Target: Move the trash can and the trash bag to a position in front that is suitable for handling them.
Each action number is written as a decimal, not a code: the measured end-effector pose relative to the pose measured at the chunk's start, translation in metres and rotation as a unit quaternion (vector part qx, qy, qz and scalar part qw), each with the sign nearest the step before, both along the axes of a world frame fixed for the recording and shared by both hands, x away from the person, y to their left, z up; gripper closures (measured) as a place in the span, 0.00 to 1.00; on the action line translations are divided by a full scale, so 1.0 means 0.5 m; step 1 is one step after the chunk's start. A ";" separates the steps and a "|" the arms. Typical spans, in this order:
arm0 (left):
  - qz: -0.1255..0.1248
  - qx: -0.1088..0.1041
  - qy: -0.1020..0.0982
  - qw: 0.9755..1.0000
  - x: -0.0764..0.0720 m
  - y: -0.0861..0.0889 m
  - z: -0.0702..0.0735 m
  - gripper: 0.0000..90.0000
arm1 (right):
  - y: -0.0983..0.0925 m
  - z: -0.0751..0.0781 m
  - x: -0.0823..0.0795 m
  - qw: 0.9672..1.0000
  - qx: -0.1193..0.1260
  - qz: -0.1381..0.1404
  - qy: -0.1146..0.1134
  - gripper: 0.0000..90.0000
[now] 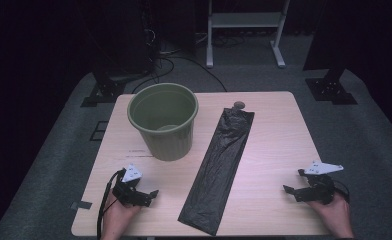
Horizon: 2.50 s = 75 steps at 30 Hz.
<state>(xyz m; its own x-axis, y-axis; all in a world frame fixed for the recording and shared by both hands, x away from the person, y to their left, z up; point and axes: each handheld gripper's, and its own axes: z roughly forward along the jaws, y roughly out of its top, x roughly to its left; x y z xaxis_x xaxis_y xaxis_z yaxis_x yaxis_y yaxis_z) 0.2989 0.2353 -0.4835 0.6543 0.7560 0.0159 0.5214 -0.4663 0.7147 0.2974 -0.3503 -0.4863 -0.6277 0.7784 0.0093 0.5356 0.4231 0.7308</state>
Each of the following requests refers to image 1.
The dark equipment cabinet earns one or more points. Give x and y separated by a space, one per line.
127 36

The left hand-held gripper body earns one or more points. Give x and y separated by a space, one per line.
127 191

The person's right hand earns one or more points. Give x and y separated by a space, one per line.
337 216

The white metal stand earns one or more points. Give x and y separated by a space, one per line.
244 20

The grey floor tape strip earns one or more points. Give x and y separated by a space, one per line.
82 205

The black plastic trash bag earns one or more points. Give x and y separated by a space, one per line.
217 166

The black stand base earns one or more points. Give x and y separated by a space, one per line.
330 90
104 91

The green plastic trash bin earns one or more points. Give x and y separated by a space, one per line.
170 146

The person's left hand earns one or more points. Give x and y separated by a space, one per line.
115 220

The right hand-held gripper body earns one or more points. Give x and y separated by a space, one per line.
320 190

